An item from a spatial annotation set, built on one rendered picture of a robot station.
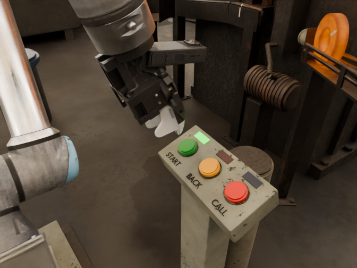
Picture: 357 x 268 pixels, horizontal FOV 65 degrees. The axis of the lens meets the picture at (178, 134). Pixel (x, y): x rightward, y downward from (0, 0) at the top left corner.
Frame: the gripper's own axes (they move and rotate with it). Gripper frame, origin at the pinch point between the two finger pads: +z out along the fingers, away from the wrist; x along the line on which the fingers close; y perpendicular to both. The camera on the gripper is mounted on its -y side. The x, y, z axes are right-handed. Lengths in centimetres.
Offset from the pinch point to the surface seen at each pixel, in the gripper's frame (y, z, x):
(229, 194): 1.5, 5.8, 14.8
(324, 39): -60, 19, -12
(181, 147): 1.2, 5.8, -0.6
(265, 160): -15.0, 20.9, 5.9
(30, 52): 18, 17, -137
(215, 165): -0.7, 5.8, 8.3
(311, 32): -61, 18, -18
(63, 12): -30, 49, -297
